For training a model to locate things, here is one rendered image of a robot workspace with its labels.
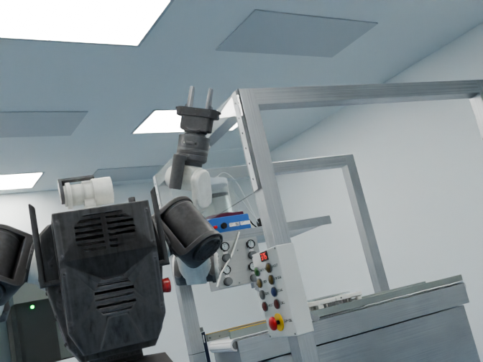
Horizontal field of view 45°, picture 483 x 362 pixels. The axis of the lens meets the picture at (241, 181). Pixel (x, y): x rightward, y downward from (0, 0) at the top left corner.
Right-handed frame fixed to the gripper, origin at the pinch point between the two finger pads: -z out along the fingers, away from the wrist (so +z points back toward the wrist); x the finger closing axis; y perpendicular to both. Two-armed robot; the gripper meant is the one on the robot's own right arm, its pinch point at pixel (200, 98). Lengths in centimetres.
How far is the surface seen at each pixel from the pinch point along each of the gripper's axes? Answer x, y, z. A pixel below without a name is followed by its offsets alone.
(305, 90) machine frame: -24, 44, -14
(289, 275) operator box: -31, 10, 46
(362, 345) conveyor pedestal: -59, 118, 87
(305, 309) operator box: -37, 10, 55
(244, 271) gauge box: -5, 85, 58
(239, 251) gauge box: -2, 86, 50
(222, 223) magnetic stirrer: 8, 89, 40
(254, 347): -14, 82, 88
